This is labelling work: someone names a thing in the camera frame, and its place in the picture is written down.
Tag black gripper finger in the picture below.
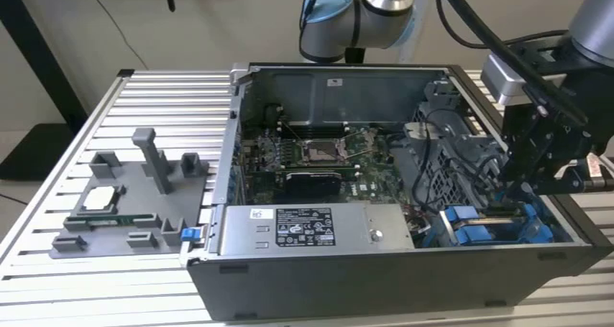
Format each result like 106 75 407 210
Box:
498 106 538 198
516 161 558 198

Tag blue disk wire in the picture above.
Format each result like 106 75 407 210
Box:
493 183 513 208

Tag black disk wire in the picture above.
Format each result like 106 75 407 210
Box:
471 153 510 213

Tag hard disk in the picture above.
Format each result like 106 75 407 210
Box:
441 203 546 229

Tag metal disk bay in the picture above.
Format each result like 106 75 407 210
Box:
431 197 580 249

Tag empty blue disk carrier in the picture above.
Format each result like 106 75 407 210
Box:
453 224 556 247

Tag perforated metal drive cage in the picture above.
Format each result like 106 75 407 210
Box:
398 100 510 213

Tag metal socket cover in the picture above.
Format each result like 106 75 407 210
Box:
343 131 383 158

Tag green motherboard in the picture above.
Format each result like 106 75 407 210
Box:
234 124 422 209

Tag small black box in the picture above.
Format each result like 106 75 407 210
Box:
346 45 369 64

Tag CPU socket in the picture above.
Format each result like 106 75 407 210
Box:
295 139 347 163

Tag black graphics card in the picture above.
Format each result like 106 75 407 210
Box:
249 167 362 204

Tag thin metal locking lever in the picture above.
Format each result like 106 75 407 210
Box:
281 119 303 142

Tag dark grey PC case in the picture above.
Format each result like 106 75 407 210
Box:
179 61 614 323

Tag silver power supply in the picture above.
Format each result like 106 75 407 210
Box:
217 203 417 253

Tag grey parts rack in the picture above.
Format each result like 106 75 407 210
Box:
50 126 211 260

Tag green RAM stick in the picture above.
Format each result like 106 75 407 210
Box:
70 215 155 226

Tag silver CPU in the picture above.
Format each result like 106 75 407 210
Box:
80 185 122 212

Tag black metal stand leg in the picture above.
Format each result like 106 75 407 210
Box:
0 0 91 126

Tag black flat base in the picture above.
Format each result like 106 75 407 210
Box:
0 124 86 180

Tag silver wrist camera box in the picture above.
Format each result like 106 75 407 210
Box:
481 53 570 107

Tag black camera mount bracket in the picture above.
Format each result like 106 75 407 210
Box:
504 32 596 76

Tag long black wire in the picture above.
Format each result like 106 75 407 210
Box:
413 107 465 213

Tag red yellow wire bundle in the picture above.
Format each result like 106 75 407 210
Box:
401 211 435 236

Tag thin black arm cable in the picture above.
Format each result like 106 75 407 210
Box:
435 0 576 50

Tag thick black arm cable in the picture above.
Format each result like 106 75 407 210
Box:
434 0 590 126

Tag thin black wall cable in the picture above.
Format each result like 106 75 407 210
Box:
87 0 151 72

